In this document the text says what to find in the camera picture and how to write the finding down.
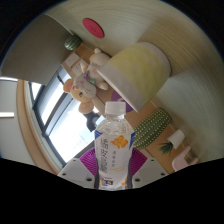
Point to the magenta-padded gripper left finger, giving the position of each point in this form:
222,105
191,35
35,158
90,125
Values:
75,170

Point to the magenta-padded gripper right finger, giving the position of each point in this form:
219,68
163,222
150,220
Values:
151,170

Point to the clear white-labelled drink bottle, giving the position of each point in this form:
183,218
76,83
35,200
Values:
113,150

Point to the small plant in white pot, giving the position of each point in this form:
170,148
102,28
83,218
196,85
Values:
176,137

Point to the dark-framed window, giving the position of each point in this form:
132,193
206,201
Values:
63,130

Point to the tall green cactus ornament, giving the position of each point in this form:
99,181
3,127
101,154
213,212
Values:
151,128

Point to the yellow mouse plush toy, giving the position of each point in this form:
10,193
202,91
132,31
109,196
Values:
85,88

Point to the ceiling lights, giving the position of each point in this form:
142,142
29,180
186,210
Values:
6,114

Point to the yellow and white cup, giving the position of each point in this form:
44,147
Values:
140,71

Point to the grey-green desk partition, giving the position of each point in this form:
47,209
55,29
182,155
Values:
33,53

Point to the flat round red coaster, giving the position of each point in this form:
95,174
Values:
93,28

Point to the white wall socket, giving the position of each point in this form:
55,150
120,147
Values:
72,60

